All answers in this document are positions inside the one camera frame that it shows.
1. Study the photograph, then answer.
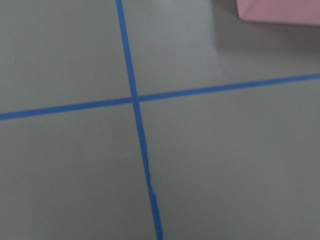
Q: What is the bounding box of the pink plastic box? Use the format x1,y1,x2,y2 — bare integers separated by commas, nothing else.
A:
236,0,320,26

